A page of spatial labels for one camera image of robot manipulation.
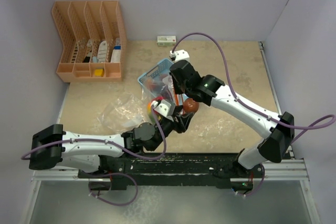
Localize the brown onion toy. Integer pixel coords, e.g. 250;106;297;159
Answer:
183;98;200;113

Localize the mango toy fruit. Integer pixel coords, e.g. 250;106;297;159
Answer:
146;102;154;121

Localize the red apple toy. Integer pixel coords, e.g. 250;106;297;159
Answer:
151;96;164;104

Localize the clear zip top bag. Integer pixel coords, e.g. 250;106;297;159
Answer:
139;73;188;105

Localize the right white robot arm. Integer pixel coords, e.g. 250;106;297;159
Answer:
170;60;294;177

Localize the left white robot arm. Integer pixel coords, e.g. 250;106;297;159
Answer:
21;102;194;178

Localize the blue plastic basket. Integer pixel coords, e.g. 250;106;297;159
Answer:
138;58;190;104

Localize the small green white box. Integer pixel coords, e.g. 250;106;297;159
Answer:
157;35;176;47

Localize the white blue tube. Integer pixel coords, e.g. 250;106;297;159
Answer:
110;38;121;63

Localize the white patterned pouch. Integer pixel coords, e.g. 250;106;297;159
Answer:
92;40;108;63

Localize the yellow sponge block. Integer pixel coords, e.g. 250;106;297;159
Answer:
94;69;104;77

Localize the black white card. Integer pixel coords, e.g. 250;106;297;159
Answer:
82;39;92;63

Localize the orange desk organizer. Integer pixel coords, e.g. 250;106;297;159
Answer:
51;0;128;83

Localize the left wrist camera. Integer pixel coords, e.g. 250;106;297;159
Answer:
151;99;176;118

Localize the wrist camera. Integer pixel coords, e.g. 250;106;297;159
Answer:
170;50;190;62
151;99;176;118

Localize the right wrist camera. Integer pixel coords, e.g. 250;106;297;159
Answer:
170;50;190;62

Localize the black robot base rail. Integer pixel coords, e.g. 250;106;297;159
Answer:
77;152;266;190

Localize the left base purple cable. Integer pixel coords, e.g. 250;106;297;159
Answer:
88;173;139;206

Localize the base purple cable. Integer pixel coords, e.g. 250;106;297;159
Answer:
88;173;139;206
230;163;266;199

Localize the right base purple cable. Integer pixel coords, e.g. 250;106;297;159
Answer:
230;163;266;199

